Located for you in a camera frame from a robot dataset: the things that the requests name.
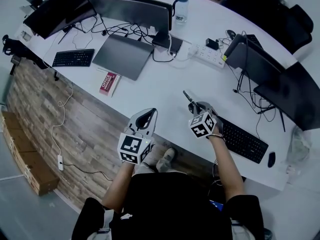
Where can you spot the black keyboard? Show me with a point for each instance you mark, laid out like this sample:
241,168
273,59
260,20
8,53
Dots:
73,58
254,41
243,141

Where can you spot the person's left forearm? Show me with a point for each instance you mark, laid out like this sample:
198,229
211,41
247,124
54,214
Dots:
118,186

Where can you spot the black mouse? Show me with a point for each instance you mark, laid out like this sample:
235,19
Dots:
231,34
271,159

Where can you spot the grey laptop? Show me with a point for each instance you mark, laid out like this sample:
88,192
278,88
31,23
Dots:
123,56

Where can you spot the row of cardboard boxes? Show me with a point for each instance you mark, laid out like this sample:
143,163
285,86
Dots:
30,159

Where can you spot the black docking box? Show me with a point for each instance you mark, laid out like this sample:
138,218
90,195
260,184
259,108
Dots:
166,41

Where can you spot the red and white box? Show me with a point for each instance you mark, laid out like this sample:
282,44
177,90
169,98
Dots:
109,84

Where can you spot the clear glass jar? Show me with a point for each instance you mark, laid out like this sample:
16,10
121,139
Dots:
26,36

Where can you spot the person's light grey trousers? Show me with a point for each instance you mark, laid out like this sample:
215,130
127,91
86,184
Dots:
147,164

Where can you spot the black power adapter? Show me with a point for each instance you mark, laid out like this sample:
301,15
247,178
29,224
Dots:
212,43

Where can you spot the person's black shirt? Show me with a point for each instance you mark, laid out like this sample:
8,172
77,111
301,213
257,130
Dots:
172,204

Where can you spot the person's grey shoe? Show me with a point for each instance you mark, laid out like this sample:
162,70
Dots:
166,159

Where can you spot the blue card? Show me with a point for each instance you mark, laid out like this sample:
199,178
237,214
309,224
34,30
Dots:
216,205

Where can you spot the large black monitor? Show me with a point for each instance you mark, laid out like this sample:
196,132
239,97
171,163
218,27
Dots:
292,99

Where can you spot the clear water bottle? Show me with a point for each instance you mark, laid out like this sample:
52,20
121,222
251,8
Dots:
181,9

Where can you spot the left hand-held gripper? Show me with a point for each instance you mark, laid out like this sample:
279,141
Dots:
132,147

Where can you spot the clear plastic bag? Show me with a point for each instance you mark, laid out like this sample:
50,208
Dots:
300,144

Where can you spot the person's right hand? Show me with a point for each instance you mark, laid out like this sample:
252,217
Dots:
219,126

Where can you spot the person's right forearm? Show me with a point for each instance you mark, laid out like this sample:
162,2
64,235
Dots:
227,169

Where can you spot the small white power strip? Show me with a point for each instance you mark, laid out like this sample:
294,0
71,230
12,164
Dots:
60,162

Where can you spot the curved black monitor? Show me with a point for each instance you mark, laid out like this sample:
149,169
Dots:
57,11

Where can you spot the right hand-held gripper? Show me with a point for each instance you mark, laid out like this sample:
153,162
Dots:
202,125

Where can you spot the wide grey monitor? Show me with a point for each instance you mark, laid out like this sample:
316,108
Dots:
130,12

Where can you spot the small metal tool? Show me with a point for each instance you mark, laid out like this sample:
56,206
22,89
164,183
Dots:
188,97

